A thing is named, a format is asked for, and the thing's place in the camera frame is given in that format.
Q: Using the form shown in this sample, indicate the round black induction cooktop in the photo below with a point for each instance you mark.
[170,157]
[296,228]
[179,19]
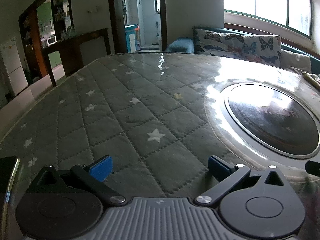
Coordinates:
[274,119]

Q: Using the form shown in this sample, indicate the blue sofa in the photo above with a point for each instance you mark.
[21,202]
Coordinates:
[186,45]

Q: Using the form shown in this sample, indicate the white microwave oven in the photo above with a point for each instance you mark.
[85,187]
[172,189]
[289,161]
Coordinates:
[51,40]

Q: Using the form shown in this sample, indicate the window with green frame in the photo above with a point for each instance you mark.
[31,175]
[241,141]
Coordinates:
[295,15]

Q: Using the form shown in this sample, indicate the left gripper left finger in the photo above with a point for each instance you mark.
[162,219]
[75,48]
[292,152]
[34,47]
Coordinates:
[91,178]

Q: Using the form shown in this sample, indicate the dark wooden console table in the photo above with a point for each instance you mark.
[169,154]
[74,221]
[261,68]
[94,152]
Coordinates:
[70,52]

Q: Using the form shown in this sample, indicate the dark wooden display cabinet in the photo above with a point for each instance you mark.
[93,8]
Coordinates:
[40,20]

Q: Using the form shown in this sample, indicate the plain light cushion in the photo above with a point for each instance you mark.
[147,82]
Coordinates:
[295,62]

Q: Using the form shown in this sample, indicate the teal and white storage cabinet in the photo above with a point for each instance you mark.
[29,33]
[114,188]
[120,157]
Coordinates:
[132,38]

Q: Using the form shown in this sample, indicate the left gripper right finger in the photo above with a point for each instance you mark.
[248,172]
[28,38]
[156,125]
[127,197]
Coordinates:
[229,178]

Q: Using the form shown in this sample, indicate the butterfly print cushion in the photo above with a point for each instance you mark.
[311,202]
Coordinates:
[264,49]

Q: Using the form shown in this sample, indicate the white refrigerator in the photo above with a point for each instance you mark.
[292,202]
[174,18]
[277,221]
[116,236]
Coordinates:
[13,66]

